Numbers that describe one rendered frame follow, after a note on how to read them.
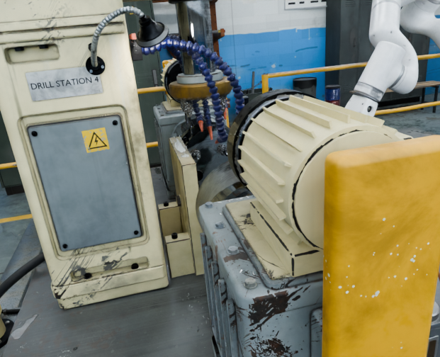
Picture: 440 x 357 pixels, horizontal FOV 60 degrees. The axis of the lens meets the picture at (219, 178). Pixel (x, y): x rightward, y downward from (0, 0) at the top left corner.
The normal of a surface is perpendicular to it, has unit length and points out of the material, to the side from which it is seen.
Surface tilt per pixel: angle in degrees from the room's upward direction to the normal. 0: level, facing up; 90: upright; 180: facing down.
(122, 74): 90
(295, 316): 90
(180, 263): 90
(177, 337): 0
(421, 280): 90
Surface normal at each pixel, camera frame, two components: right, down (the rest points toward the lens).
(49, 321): -0.09, -0.93
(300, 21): 0.22, 0.34
